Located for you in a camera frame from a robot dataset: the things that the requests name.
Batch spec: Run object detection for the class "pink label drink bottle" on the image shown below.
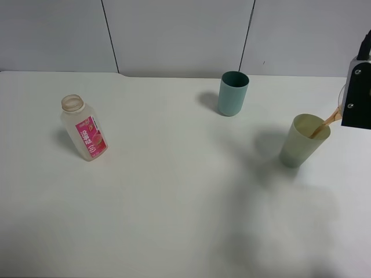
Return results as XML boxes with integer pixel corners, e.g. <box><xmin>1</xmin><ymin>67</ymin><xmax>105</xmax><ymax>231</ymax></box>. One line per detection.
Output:
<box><xmin>61</xmin><ymin>94</ymin><xmax>108</xmax><ymax>162</ymax></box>

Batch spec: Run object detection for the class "blue sleeve glass cup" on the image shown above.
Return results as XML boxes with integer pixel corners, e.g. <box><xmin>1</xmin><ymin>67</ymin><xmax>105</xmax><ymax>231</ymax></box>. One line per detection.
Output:
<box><xmin>338</xmin><ymin>85</ymin><xmax>346</xmax><ymax>114</ymax></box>

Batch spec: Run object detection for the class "teal plastic cup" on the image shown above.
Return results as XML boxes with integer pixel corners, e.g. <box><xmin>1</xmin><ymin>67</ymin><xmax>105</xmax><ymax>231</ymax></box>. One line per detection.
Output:
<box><xmin>217</xmin><ymin>71</ymin><xmax>250</xmax><ymax>116</ymax></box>

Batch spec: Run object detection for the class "pale green plastic cup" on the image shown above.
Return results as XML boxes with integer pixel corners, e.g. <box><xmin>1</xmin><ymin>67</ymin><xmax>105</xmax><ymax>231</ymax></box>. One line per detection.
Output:
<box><xmin>279</xmin><ymin>114</ymin><xmax>331</xmax><ymax>168</ymax></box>

